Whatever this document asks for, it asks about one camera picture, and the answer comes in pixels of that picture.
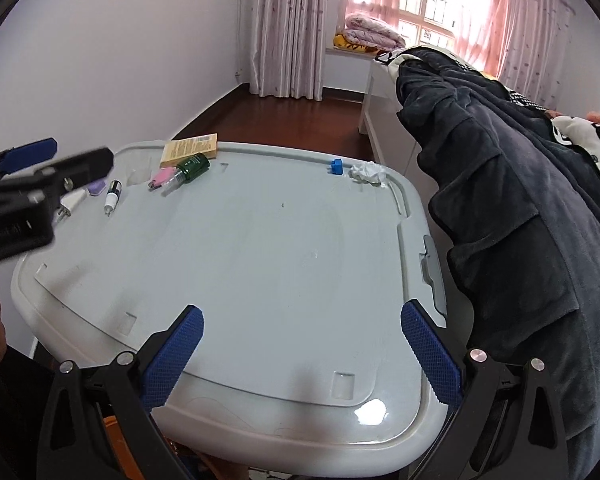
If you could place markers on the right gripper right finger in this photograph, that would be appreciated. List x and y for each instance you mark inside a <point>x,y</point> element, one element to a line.
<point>504,420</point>

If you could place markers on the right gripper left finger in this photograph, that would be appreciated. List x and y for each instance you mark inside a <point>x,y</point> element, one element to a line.
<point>96,416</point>

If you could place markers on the purple square case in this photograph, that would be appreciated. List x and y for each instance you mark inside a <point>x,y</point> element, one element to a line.
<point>96,188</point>

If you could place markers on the small white blue bottle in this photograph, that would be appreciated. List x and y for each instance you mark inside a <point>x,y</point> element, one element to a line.
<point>112,197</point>

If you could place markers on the pink oval case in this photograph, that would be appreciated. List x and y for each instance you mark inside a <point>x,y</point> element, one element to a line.
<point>161,177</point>

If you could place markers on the yellow cardboard box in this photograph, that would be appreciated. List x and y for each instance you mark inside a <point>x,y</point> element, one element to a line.
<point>176,151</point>

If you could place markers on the dark green dropper bottle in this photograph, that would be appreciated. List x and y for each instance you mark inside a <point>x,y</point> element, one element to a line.
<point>185,172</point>

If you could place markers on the dark grey quilted blanket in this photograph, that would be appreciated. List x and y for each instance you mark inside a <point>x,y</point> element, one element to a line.
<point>522,211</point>

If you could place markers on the white plastic storage box lid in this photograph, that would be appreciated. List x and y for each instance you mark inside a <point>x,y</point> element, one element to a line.
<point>301,276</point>

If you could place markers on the crumpled white tissue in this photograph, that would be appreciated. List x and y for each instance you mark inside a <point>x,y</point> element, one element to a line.
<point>369,173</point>

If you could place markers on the white black logo blanket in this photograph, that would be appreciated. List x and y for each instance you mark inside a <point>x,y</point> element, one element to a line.
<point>581,132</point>

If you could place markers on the small blue block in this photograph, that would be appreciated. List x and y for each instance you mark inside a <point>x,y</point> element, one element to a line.
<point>336,167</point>

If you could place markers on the pink patterned curtain left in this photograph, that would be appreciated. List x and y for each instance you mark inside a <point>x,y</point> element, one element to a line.
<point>285,45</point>

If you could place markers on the pink patterned curtain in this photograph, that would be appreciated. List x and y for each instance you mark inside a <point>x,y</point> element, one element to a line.
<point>285,45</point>
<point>522,43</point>

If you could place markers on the folded pink quilt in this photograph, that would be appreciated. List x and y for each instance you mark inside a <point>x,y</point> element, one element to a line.
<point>363,34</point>

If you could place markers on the pink patterned curtain right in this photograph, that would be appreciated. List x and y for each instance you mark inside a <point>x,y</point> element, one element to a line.
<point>522,43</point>

